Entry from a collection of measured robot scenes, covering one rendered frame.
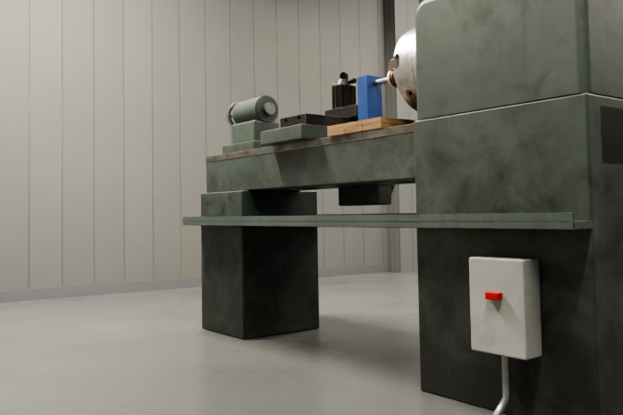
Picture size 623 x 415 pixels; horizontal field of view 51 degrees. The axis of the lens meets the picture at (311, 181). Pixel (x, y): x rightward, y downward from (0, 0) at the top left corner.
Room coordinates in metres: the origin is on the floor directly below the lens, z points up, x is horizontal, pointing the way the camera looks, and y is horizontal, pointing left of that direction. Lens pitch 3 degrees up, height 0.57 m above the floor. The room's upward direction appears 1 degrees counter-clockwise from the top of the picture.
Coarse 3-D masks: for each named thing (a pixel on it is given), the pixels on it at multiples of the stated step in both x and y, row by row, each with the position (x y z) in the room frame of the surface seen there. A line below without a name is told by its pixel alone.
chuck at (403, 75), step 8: (408, 32) 2.29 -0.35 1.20; (400, 40) 2.28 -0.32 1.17; (408, 40) 2.24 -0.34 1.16; (400, 48) 2.26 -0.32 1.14; (408, 48) 2.22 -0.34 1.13; (400, 56) 2.25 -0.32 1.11; (408, 56) 2.22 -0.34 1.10; (400, 64) 2.24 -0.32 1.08; (408, 64) 2.22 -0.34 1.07; (400, 72) 2.25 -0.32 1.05; (408, 72) 2.22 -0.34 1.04; (400, 80) 2.26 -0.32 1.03; (408, 80) 2.23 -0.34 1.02; (400, 88) 2.28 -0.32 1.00; (408, 88) 2.25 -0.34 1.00; (408, 96) 2.28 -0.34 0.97; (416, 96) 2.25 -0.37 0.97; (408, 104) 2.31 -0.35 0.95; (416, 104) 2.29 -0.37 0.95
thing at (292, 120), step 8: (280, 120) 2.75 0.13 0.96; (288, 120) 2.70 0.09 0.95; (296, 120) 2.66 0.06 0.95; (304, 120) 2.62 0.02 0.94; (312, 120) 2.63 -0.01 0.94; (320, 120) 2.65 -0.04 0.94; (328, 120) 2.68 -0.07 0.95; (336, 120) 2.71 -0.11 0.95; (344, 120) 2.73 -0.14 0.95; (352, 120) 2.76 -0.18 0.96
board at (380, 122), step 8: (360, 120) 2.38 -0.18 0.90; (368, 120) 2.35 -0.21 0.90; (376, 120) 2.31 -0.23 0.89; (384, 120) 2.31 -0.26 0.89; (392, 120) 2.33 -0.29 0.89; (400, 120) 2.36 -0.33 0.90; (408, 120) 2.38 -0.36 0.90; (328, 128) 2.53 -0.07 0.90; (336, 128) 2.49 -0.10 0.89; (344, 128) 2.45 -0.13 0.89; (352, 128) 2.41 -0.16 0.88; (360, 128) 2.38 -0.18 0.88; (368, 128) 2.35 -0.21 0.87; (376, 128) 2.31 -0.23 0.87; (328, 136) 2.53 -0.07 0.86
